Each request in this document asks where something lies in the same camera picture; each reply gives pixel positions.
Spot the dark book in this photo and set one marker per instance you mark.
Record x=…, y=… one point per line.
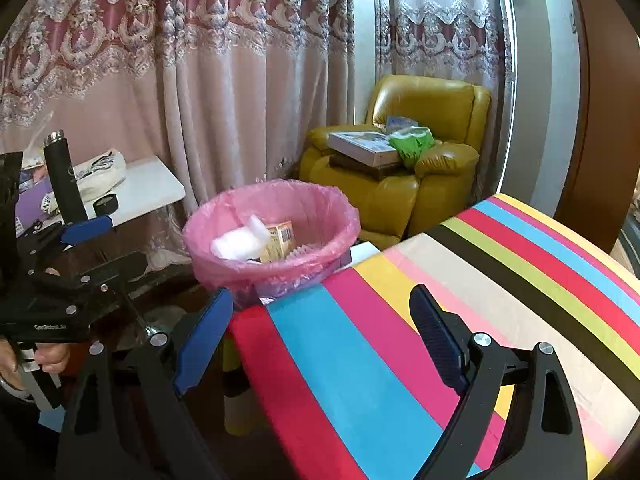
x=357, y=170

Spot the black tape roll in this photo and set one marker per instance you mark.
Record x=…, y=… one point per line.
x=106, y=204

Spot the yellow medicine box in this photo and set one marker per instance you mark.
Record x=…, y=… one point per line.
x=277, y=240

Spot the flat white cardboard box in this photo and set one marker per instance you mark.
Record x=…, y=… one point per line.
x=360, y=145

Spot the purple packet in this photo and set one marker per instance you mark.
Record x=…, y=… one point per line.
x=32, y=200

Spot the light blue packet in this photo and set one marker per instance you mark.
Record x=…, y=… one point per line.
x=400, y=122

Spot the white side table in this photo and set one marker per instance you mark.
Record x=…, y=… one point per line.
x=150, y=185

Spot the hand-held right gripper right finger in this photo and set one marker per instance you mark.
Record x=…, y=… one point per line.
x=437, y=335

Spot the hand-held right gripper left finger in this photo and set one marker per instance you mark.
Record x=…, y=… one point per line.
x=205, y=340

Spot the pink lace curtain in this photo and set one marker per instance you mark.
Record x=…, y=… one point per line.
x=440, y=35
x=150, y=85

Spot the white foam sheet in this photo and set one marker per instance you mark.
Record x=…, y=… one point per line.
x=235, y=242

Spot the yellow leather armchair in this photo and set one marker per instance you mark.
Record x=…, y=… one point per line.
x=390, y=200

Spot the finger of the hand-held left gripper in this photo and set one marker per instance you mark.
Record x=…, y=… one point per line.
x=87, y=227
x=117, y=266

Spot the striped tablecloth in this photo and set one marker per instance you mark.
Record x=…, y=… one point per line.
x=350, y=360

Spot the white canvas bag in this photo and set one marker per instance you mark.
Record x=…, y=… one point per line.
x=100, y=175

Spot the dark wooden partition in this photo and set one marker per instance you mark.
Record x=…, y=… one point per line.
x=600, y=110

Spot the bin with pink bag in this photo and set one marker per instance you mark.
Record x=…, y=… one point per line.
x=210, y=270

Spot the black bottle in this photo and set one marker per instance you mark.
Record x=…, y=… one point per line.
x=62, y=180

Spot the green packet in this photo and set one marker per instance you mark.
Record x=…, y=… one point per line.
x=412, y=145

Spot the person's left hand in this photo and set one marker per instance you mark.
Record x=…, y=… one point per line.
x=52, y=358

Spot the white paper sheet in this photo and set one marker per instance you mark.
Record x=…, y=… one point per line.
x=365, y=253

